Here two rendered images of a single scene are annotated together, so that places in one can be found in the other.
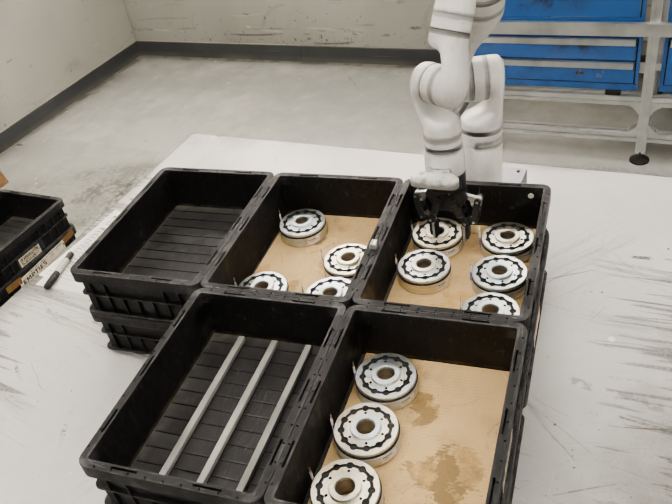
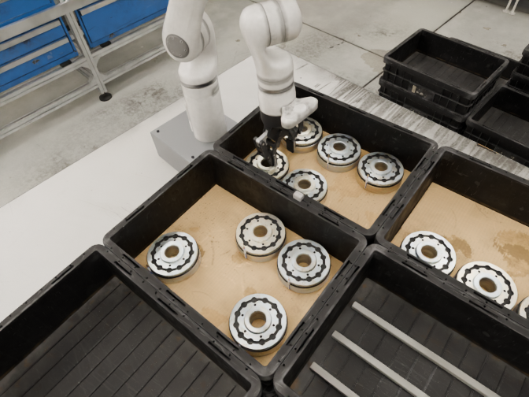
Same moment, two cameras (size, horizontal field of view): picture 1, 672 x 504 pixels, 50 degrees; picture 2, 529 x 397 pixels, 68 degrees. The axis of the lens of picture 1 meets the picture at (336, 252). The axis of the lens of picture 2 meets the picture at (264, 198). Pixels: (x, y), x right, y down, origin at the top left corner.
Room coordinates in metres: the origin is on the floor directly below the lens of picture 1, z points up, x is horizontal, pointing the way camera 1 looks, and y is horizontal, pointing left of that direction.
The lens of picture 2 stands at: (1.00, 0.40, 1.53)
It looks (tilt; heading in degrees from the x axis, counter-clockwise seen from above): 52 degrees down; 287
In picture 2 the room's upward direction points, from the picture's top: 5 degrees counter-clockwise
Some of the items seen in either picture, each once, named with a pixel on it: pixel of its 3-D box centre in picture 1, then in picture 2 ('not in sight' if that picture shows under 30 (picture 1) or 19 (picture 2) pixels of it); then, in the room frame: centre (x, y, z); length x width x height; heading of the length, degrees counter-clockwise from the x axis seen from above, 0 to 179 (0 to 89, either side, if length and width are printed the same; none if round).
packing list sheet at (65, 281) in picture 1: (104, 250); not in sight; (1.58, 0.60, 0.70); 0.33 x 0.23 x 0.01; 149
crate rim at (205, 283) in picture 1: (308, 233); (232, 243); (1.18, 0.05, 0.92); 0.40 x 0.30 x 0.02; 155
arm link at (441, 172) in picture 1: (441, 160); (283, 95); (1.14, -0.22, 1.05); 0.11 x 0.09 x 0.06; 148
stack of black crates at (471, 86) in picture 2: not in sight; (430, 102); (0.67, -1.16, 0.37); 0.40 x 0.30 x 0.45; 149
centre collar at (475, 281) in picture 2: (365, 427); (487, 285); (0.72, 0.01, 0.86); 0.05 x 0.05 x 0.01
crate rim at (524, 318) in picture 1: (458, 244); (323, 149); (1.05, -0.23, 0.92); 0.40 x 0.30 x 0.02; 155
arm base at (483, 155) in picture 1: (481, 161); (205, 105); (1.38, -0.36, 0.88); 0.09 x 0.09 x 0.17; 62
